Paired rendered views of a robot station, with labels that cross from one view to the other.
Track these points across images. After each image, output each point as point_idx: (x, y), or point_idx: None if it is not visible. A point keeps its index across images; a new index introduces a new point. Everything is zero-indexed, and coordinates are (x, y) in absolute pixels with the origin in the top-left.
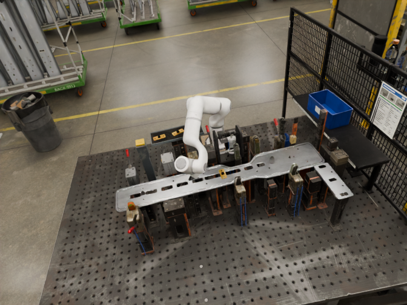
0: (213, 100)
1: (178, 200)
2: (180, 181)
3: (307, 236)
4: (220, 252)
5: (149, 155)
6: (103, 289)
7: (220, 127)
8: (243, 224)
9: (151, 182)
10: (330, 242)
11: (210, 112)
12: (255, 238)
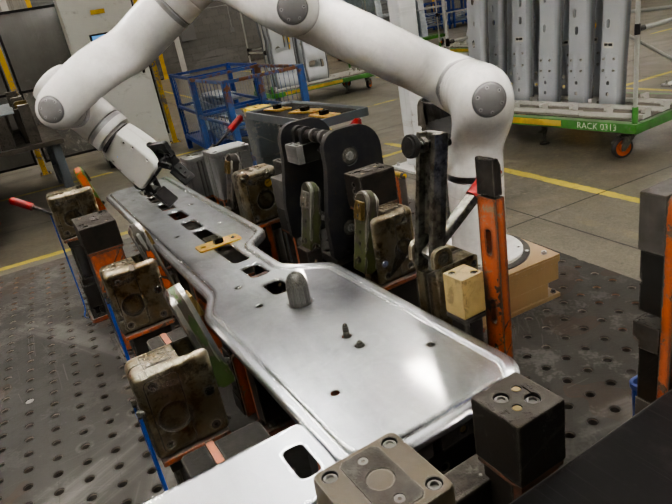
0: None
1: (103, 219)
2: (189, 210)
3: None
4: (64, 419)
5: (263, 153)
6: (23, 306)
7: (458, 180)
8: None
9: (185, 189)
10: None
11: (246, 13)
12: (99, 483)
